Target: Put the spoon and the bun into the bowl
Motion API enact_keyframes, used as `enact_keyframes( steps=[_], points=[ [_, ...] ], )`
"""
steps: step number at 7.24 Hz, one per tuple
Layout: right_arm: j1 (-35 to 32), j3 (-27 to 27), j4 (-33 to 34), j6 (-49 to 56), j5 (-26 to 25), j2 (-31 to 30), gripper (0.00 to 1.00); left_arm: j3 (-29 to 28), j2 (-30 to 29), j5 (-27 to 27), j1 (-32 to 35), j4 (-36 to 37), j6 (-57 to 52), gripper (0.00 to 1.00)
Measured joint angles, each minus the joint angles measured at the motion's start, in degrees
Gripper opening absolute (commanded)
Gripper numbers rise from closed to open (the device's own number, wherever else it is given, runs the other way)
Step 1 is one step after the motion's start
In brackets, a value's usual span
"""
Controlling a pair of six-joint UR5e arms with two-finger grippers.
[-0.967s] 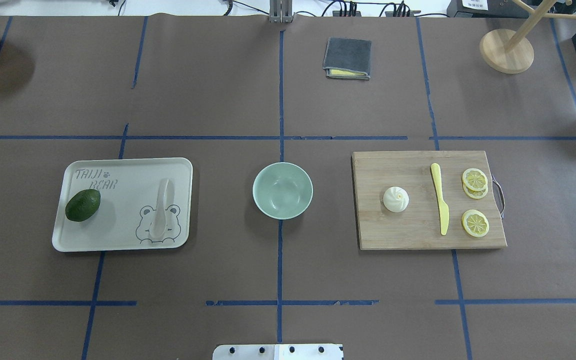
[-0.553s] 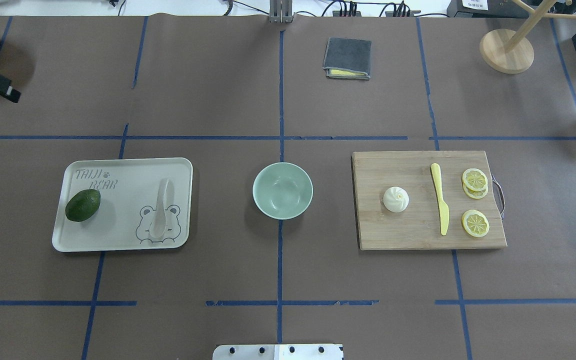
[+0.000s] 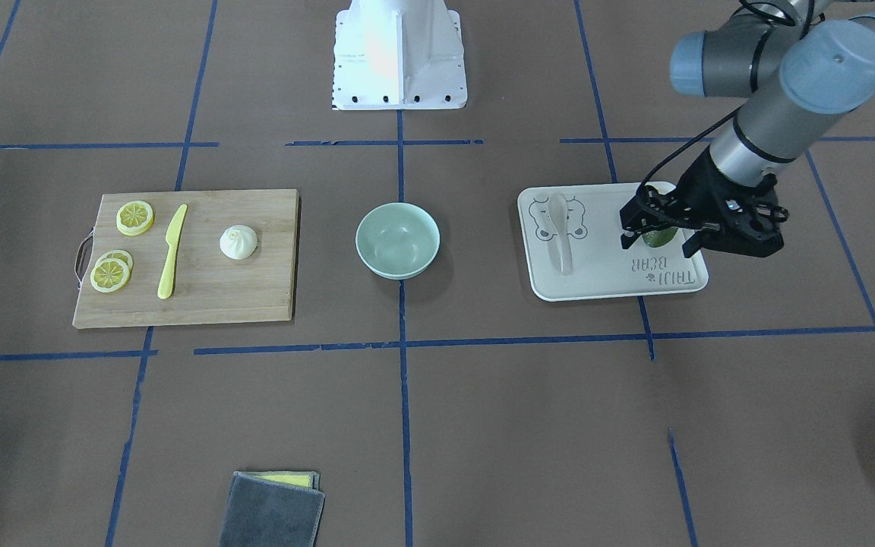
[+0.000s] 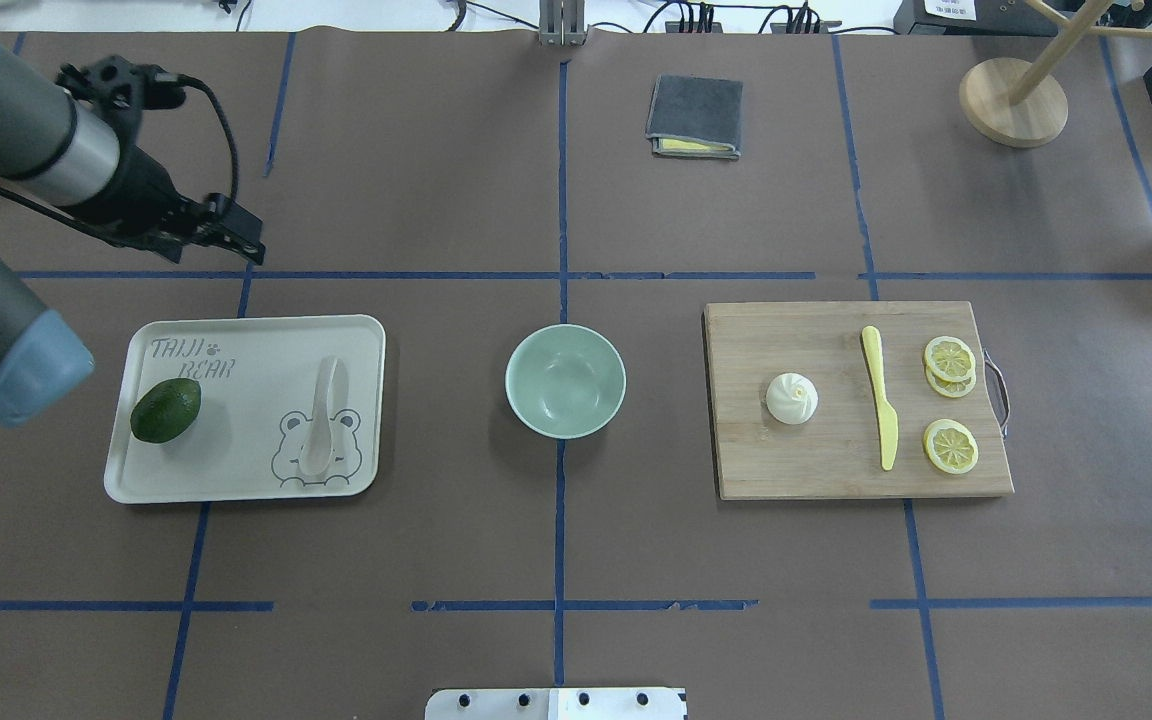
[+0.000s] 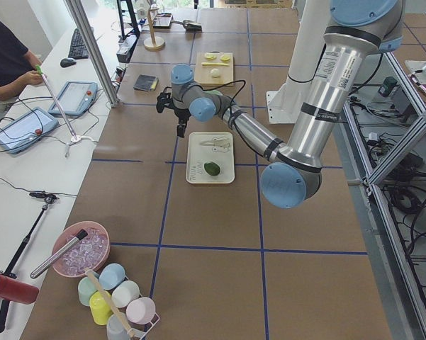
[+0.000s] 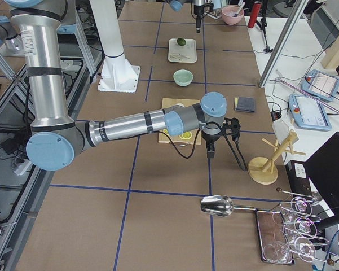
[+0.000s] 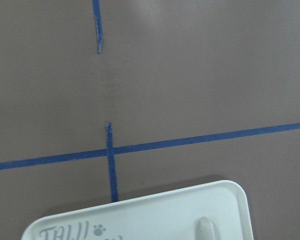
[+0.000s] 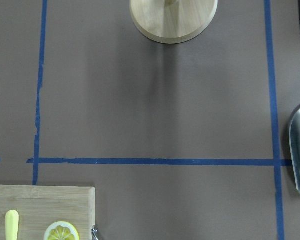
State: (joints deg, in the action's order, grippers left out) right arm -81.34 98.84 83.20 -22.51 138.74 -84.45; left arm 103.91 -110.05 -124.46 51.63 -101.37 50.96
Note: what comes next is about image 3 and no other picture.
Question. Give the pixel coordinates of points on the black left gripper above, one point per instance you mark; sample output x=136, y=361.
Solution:
x=699, y=184

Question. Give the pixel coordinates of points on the cream plastic spoon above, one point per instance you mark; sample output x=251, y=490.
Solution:
x=558, y=213

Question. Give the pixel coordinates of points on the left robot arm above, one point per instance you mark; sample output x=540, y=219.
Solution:
x=798, y=77

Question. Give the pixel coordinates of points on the light green bowl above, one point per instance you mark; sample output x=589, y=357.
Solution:
x=397, y=240

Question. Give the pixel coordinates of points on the cream bear tray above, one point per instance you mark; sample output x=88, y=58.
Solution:
x=601, y=268

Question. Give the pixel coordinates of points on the yellow sponge cloth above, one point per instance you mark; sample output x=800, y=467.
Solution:
x=309, y=480

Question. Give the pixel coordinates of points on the bamboo cutting board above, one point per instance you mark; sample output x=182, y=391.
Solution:
x=209, y=288

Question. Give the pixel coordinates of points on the grey folded cloth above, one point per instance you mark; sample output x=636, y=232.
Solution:
x=263, y=513

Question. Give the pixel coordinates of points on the yellow plastic knife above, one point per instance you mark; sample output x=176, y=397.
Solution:
x=166, y=285

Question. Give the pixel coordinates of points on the lemon slice far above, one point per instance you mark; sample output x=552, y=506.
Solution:
x=134, y=218

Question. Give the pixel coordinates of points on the lemon slice under pair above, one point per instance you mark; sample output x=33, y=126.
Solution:
x=119, y=254

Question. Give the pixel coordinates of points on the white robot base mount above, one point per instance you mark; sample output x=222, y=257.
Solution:
x=398, y=55

